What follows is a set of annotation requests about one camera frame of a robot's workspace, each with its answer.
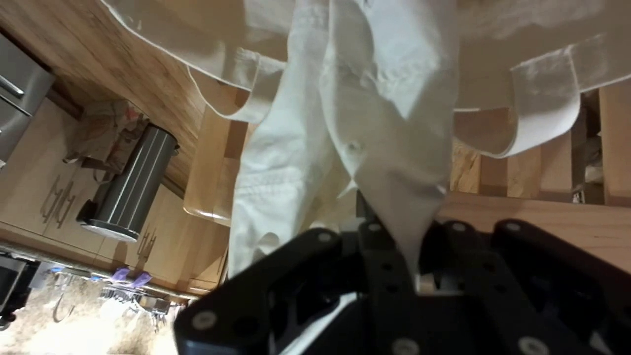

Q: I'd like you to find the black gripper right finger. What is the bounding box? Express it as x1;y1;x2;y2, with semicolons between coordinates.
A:
421;218;631;355

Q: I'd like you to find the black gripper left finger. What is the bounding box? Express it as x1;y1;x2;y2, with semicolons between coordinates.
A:
174;222;423;355

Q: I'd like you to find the stainless steel trash can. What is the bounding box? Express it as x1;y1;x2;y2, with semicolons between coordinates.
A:
78;123;182;242

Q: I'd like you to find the stainless steel appliance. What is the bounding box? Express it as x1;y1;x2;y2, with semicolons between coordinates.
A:
0;33;58;167

